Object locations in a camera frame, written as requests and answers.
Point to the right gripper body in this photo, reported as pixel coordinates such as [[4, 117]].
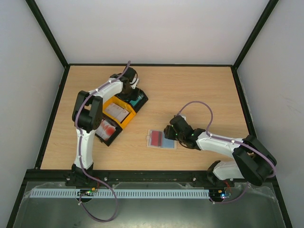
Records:
[[169, 132]]

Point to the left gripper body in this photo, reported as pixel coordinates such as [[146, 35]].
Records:
[[130, 95]]

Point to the beige card holder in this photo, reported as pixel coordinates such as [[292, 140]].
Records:
[[166, 143]]

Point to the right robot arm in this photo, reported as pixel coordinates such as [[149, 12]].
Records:
[[251, 160]]

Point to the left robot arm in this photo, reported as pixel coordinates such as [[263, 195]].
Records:
[[88, 112]]

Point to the teal card stack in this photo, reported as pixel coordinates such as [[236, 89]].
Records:
[[137, 102]]

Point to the yellow card bin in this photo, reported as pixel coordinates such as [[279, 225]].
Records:
[[124, 105]]

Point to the black bin with teal cards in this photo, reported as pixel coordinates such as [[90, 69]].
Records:
[[144, 100]]

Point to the white card stack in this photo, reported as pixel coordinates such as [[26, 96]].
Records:
[[117, 112]]

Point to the black bin with red cards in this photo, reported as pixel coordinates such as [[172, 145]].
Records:
[[115, 135]]

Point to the red patterned card stack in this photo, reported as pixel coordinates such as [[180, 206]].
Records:
[[106, 129]]

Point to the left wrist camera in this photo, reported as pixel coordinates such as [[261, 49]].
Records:
[[134, 83]]

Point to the light blue slotted cable duct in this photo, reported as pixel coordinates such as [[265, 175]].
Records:
[[121, 194]]

